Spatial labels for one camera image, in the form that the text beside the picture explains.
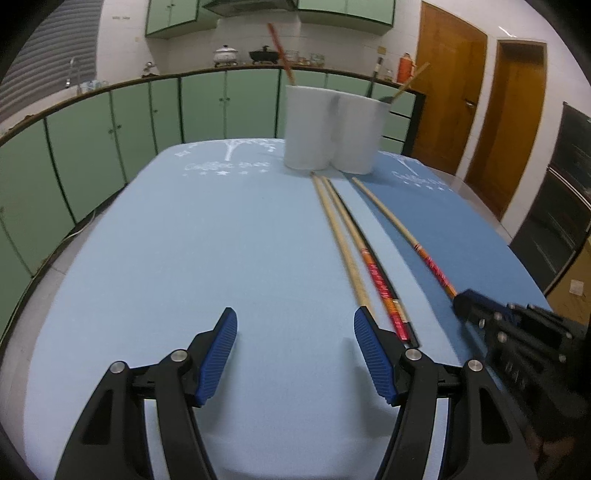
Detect white floor cable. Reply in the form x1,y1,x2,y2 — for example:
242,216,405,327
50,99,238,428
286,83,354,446
69,210,100,236

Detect black wok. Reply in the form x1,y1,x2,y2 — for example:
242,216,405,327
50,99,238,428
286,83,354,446
249,45,280,64

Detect wooden chopstick orange patterned end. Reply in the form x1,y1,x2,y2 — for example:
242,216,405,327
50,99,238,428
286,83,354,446
321,175,411,343
268,23,296,87

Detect black glass cabinet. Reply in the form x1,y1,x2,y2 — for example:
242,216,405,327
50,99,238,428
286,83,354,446
510,102,591,296

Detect white two-compartment utensil holder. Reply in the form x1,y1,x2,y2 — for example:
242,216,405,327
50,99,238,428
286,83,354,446
283,84,391,175

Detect black chopstick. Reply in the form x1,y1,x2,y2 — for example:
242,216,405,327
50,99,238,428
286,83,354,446
368,56,384,99
337,196,421,348

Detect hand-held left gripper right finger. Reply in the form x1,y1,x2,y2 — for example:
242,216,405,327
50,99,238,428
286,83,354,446
353,307,539,480

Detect brown cardboard box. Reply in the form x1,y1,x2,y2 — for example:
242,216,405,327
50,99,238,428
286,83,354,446
547,263,591,315

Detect plain wooden door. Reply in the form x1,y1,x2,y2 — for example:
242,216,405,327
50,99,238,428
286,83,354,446
464,41,548,222

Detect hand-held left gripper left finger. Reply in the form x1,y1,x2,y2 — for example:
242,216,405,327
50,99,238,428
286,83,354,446
55,307,238,480

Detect metal kitchen faucet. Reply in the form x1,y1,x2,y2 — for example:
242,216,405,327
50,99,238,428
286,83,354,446
66,56,81,95

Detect dark blue printed mat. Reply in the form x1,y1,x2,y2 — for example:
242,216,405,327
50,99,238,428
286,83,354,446
353,150,555,370

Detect black range hood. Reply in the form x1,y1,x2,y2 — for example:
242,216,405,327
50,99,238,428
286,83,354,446
202,0,298,18

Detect light blue printed mat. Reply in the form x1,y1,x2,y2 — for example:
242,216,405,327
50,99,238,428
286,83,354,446
25,137,462,480

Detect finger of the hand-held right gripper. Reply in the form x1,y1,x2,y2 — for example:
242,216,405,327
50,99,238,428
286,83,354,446
489,298,571,326
452,289,506,335

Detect wooden door with handle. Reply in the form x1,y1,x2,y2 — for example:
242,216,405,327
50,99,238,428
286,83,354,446
409,0,488,176

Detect grey window blind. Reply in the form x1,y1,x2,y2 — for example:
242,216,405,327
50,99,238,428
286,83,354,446
0,0,105,112

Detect green wall cabinets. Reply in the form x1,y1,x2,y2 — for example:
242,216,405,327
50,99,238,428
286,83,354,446
145,0,397,38

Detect wooden chopstick red patterned end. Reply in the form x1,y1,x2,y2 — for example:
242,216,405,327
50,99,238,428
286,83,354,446
352,176,458,298

